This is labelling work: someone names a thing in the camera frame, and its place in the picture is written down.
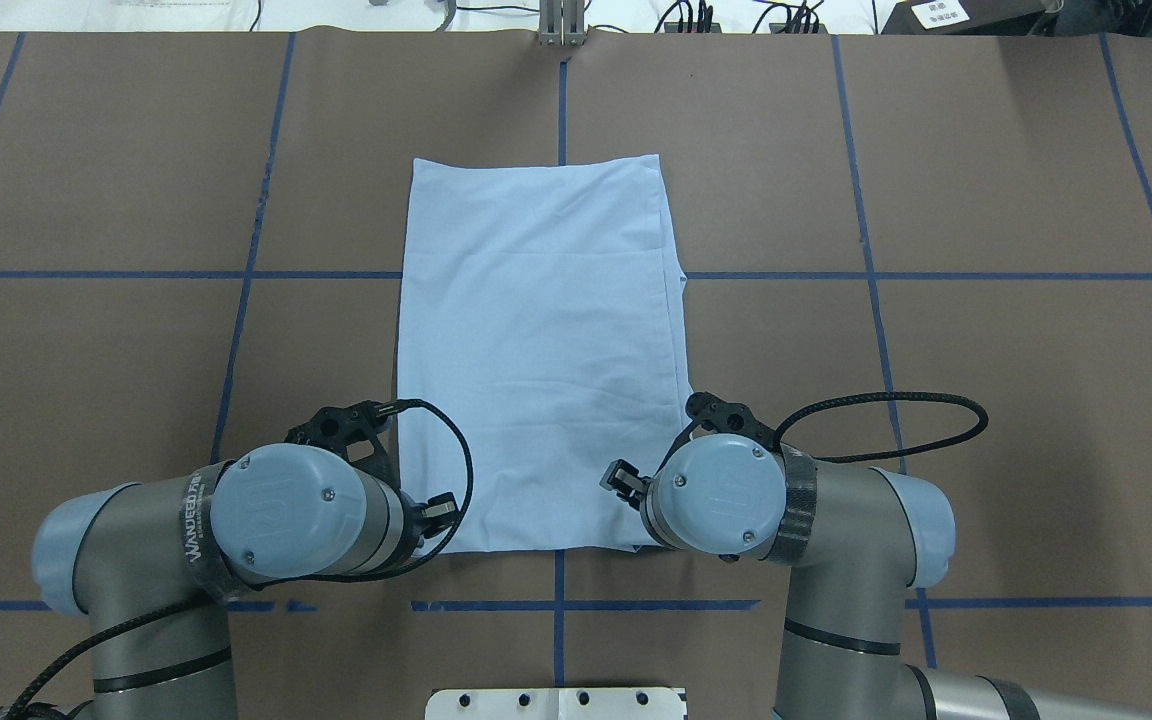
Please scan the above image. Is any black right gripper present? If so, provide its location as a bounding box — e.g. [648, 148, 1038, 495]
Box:
[602, 392, 776, 511]

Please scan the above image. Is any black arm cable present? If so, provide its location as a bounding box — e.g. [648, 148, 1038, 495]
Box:
[774, 392, 990, 464]
[0, 397, 475, 720]

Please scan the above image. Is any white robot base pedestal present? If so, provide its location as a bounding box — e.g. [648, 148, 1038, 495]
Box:
[424, 687, 689, 719]

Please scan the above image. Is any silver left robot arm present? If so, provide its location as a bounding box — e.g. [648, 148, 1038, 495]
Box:
[0, 397, 473, 719]

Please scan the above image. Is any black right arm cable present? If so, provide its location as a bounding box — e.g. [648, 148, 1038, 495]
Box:
[774, 392, 990, 464]

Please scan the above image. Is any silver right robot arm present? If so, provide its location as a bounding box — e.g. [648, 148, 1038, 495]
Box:
[600, 391, 1152, 719]

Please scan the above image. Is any grey aluminium frame post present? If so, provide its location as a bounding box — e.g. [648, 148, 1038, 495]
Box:
[538, 0, 588, 47]

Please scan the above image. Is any light blue t-shirt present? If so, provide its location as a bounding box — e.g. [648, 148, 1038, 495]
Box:
[397, 154, 691, 553]

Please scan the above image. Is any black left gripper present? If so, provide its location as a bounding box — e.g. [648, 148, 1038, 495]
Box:
[285, 400, 462, 546]

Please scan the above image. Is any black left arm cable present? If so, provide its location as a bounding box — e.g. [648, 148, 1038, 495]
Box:
[0, 397, 475, 720]

